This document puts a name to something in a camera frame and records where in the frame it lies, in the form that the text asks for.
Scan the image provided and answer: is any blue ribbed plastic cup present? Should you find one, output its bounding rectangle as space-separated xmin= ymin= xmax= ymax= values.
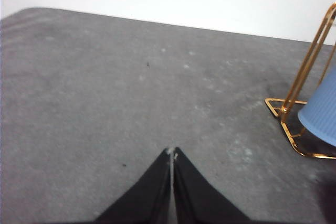
xmin=298 ymin=63 xmax=336 ymax=147

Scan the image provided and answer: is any gold wire cup rack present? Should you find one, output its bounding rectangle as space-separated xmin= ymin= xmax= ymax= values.
xmin=264 ymin=2 xmax=336 ymax=159

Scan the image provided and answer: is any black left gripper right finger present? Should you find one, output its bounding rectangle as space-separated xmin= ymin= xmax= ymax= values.
xmin=173 ymin=146 xmax=289 ymax=224

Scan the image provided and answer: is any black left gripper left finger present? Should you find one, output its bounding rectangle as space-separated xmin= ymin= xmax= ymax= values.
xmin=65 ymin=147 xmax=173 ymax=224

